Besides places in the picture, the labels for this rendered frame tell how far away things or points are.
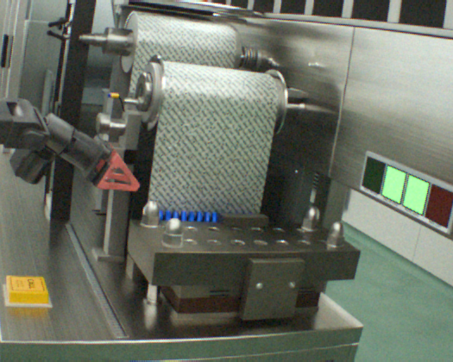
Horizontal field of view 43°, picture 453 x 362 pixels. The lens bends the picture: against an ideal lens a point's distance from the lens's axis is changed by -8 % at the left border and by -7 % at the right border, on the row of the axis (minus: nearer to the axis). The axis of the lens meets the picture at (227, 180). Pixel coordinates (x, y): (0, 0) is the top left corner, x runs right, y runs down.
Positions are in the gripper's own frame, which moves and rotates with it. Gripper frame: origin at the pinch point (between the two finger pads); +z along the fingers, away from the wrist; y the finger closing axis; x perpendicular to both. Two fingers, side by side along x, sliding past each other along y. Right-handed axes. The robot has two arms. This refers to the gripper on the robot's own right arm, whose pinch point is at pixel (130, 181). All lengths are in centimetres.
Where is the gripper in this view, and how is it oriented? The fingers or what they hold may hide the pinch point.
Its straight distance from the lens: 113.9
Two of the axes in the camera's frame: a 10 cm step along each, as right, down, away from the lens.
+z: 7.5, 4.8, 4.5
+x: 5.6, -8.2, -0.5
